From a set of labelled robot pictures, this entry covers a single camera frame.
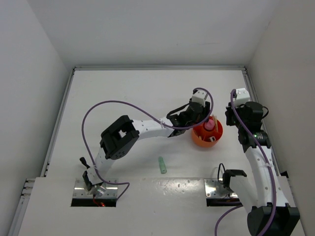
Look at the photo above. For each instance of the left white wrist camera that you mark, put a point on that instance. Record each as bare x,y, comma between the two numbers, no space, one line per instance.
199,96

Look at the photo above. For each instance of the pink capped clear tube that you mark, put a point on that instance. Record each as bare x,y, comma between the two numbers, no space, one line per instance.
209,125

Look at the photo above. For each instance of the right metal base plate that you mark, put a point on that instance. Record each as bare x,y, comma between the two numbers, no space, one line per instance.
215,190

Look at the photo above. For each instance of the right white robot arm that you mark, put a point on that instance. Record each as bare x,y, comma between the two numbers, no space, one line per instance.
268,210

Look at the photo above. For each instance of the orange round desk organizer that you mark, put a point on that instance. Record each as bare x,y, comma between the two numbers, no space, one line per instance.
200,135

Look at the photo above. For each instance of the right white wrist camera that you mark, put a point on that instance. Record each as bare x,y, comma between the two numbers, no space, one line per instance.
240,96

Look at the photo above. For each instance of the metal base plate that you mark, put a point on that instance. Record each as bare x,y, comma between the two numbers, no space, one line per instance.
215,190
104,191

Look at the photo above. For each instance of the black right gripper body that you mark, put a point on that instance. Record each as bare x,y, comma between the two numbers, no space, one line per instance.
229,120

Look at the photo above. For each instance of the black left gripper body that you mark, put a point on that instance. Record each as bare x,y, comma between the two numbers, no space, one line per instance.
203,115

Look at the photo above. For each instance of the aluminium table frame rail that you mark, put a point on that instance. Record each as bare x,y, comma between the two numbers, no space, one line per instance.
171,204

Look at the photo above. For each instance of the green correction tape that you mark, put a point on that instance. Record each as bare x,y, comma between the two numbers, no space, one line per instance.
162,165

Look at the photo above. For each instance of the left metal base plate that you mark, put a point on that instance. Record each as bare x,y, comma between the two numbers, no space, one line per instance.
104,191

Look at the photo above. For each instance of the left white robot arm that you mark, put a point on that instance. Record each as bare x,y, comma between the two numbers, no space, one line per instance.
118,139

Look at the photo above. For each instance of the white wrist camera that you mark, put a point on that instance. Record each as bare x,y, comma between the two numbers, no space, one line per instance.
199,96
240,96

